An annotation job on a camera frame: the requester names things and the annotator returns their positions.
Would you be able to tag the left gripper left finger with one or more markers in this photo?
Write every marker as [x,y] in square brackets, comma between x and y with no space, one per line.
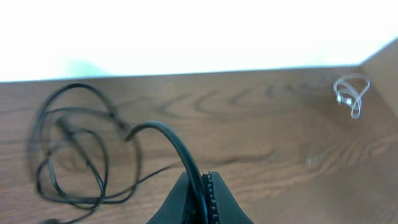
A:
[178,206]

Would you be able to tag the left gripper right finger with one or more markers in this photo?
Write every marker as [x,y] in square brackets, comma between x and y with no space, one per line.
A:
[222,206]

